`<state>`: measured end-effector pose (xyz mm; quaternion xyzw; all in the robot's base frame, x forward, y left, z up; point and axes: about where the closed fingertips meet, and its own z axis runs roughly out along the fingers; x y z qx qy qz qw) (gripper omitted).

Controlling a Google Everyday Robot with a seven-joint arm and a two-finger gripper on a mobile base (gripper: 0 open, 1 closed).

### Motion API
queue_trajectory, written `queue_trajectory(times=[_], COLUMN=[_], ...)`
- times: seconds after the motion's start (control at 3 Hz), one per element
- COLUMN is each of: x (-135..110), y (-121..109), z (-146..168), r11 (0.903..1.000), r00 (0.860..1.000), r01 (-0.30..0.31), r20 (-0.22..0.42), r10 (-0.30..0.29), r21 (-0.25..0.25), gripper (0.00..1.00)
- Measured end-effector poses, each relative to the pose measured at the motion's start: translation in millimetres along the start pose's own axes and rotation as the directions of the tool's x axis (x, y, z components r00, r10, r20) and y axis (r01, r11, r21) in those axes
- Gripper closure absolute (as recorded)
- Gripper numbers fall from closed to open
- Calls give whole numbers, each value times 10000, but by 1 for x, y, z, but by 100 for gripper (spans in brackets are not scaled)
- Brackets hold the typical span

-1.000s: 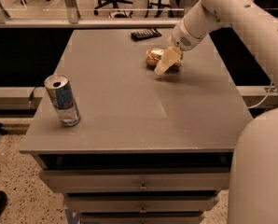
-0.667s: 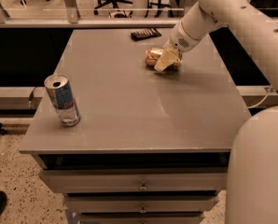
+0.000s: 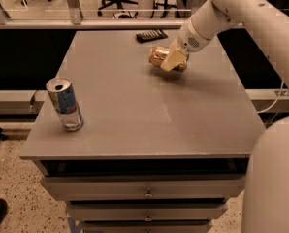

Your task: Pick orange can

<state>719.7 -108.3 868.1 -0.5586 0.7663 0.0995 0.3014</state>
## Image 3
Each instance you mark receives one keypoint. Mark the metal railing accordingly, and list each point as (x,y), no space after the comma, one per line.
(82,14)

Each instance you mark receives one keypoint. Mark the blue silver energy drink can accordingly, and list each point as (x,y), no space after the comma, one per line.
(64,101)

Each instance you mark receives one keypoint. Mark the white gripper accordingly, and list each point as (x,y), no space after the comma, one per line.
(189,40)

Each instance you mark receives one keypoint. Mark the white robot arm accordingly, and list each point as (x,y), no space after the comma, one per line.
(266,195)

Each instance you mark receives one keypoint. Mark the black remote control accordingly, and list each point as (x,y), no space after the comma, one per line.
(151,35)

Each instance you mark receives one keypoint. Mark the bottom grey drawer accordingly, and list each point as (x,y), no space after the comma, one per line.
(148,227)

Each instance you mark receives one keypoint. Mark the grey drawer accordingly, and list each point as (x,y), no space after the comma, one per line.
(146,211)
(92,189)
(148,227)

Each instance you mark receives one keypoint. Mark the top grey drawer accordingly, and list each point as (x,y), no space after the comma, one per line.
(92,189)

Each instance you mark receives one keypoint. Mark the middle grey drawer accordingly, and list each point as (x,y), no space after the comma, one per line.
(146,211)

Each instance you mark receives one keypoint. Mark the grey drawer cabinet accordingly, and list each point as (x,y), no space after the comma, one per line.
(140,122)

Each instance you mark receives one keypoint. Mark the orange soda can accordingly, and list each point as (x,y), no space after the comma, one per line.
(158,54)

